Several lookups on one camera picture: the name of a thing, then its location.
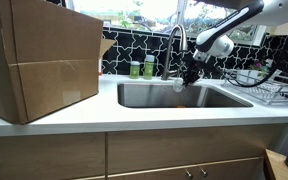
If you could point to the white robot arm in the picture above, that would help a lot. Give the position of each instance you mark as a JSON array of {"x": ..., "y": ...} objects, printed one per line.
[{"x": 215, "y": 42}]

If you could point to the silver cabinet knob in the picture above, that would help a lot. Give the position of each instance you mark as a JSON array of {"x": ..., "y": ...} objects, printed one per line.
[
  {"x": 203, "y": 172},
  {"x": 189, "y": 175}
]

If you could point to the stainless steel sink basin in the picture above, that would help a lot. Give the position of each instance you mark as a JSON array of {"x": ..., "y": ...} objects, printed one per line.
[{"x": 143, "y": 95}]

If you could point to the wooden cabinet doors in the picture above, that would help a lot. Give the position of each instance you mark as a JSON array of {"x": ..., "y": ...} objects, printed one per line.
[{"x": 225, "y": 153}]

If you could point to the right silver cabinet knob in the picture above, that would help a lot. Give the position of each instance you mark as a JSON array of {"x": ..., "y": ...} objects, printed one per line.
[{"x": 203, "y": 172}]

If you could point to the large cardboard box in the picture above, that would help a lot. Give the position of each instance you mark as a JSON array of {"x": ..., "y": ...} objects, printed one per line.
[{"x": 48, "y": 58}]

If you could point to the orange plastic ball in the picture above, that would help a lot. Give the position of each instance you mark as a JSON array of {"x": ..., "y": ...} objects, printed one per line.
[{"x": 180, "y": 106}]

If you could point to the tall green soap bottle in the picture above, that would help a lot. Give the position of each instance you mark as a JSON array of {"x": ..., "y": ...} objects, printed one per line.
[{"x": 148, "y": 67}]

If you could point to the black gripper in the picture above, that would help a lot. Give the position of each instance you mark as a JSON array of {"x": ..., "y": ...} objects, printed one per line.
[{"x": 193, "y": 73}]

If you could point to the small clear plastic lunch box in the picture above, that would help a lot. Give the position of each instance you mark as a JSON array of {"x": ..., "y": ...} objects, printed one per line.
[{"x": 178, "y": 85}]

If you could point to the short green soap bottle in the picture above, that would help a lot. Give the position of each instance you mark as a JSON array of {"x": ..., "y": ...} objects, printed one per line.
[{"x": 134, "y": 69}]

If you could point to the steel wire dish rack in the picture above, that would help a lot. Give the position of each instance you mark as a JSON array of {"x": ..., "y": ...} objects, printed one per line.
[{"x": 268, "y": 92}]

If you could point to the left silver cabinet knob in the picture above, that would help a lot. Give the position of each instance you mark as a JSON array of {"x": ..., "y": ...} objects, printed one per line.
[{"x": 189, "y": 175}]

